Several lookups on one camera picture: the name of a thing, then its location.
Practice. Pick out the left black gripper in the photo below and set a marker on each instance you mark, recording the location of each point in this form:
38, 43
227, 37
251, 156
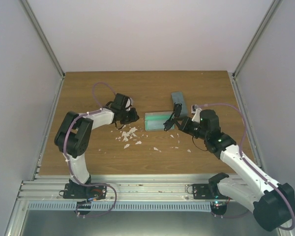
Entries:
134, 117

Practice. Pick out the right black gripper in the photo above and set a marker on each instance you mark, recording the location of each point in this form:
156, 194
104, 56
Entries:
185, 126

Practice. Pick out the grey glasses case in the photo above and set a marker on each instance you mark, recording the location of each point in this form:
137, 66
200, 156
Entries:
154, 121

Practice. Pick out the blue green glasses case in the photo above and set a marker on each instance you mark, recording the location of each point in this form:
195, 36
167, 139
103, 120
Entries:
177, 97

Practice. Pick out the dark lens sunglasses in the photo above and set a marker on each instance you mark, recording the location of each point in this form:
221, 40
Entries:
176, 111

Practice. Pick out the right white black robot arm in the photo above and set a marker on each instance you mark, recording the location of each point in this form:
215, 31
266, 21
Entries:
271, 203

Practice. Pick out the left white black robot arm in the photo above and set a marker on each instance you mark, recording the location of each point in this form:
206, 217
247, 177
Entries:
74, 133

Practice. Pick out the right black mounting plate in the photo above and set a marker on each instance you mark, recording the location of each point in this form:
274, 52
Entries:
202, 191

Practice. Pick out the black mounting plate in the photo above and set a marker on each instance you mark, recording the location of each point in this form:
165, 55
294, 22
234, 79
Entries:
76, 191
202, 191

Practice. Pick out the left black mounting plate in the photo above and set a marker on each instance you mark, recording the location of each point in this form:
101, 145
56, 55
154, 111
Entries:
76, 191

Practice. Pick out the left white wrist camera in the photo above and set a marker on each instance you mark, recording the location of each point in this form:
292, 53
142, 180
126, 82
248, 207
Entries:
129, 104

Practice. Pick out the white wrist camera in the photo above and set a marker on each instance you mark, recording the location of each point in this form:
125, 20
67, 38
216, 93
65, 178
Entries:
129, 104
195, 111

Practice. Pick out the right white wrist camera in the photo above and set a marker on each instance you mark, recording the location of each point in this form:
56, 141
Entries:
195, 111

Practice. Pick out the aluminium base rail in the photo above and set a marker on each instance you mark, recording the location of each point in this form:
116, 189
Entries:
125, 188

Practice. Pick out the slotted grey cable duct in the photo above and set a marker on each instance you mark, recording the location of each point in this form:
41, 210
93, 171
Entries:
122, 206

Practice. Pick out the left aluminium frame post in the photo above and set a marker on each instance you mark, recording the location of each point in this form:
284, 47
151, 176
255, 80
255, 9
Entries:
40, 32

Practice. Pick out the aluminium frame post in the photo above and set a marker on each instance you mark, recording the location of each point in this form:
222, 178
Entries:
40, 32
257, 35

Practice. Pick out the right aluminium frame post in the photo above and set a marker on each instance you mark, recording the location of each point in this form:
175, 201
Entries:
257, 35

